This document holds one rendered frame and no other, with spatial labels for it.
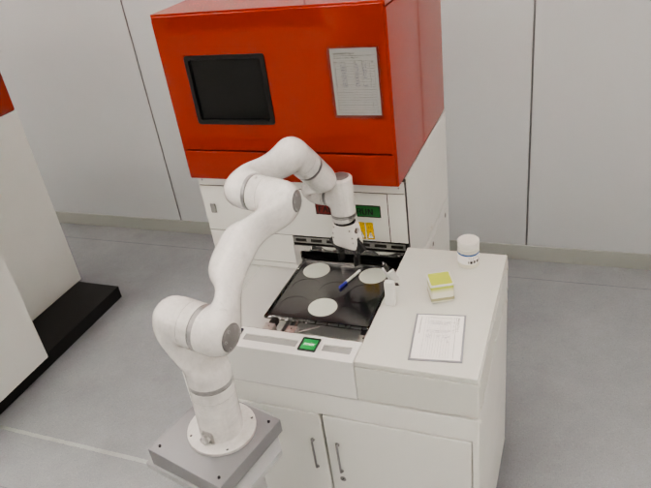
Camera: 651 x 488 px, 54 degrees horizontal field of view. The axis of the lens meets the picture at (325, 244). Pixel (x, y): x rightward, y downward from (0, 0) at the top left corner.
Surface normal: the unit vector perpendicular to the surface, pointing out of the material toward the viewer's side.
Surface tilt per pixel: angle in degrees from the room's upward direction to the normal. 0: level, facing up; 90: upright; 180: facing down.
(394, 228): 90
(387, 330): 0
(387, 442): 90
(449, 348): 0
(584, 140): 90
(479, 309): 0
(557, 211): 90
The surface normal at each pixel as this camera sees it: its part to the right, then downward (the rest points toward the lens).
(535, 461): -0.13, -0.85
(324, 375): -0.35, 0.51
